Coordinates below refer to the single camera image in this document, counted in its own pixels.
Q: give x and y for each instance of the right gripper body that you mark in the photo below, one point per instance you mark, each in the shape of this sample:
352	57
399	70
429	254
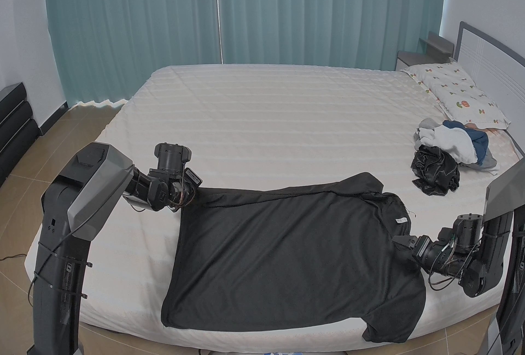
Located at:
428	253

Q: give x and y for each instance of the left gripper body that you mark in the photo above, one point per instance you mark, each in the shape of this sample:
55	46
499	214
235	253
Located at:
188	181

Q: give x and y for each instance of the black T-shirt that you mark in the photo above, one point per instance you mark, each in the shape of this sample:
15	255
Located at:
287	255

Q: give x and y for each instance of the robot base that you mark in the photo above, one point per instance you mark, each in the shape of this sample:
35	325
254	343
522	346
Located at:
283	353

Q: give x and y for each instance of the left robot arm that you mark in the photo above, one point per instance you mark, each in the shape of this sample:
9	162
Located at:
98	181

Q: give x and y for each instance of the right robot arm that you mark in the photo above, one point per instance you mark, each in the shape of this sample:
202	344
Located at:
492	246

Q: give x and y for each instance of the bed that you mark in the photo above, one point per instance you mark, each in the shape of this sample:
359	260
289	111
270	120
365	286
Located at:
266	119

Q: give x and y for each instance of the pile of clothes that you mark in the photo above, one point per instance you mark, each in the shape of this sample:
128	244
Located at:
455	142

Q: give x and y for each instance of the shiny black garment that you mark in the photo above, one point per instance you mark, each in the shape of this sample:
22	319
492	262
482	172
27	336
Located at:
434	171

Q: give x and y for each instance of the white printed pillow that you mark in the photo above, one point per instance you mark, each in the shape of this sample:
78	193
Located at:
459	93

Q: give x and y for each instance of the black chest of drawers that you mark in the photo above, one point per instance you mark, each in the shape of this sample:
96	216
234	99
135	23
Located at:
16	123

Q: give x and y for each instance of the grey bedside table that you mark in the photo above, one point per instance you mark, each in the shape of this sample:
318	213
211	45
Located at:
426	52

